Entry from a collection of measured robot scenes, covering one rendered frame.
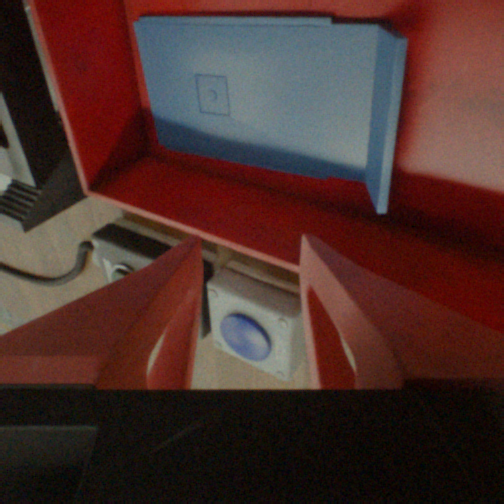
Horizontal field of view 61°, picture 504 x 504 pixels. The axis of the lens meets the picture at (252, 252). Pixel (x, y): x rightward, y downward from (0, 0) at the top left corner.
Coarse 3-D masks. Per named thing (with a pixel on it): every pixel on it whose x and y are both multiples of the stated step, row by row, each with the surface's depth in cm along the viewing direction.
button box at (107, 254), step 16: (112, 224) 35; (128, 224) 35; (96, 240) 34; (112, 240) 33; (128, 240) 33; (144, 240) 33; (160, 240) 34; (176, 240) 33; (80, 256) 41; (96, 256) 36; (112, 256) 34; (128, 256) 33; (144, 256) 32; (208, 256) 32; (16, 272) 54; (80, 272) 44; (208, 272) 31; (208, 304) 33; (208, 320) 33
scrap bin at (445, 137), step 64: (64, 0) 21; (128, 0) 23; (192, 0) 21; (256, 0) 20; (320, 0) 18; (384, 0) 17; (448, 0) 16; (64, 64) 22; (128, 64) 25; (448, 64) 17; (128, 128) 27; (448, 128) 18; (128, 192) 25; (192, 192) 25; (256, 192) 25; (320, 192) 23; (448, 192) 20; (256, 256) 21; (384, 256) 20; (448, 256) 20
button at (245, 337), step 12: (228, 324) 29; (240, 324) 29; (252, 324) 28; (228, 336) 30; (240, 336) 29; (252, 336) 29; (264, 336) 28; (240, 348) 30; (252, 348) 29; (264, 348) 29; (252, 360) 30
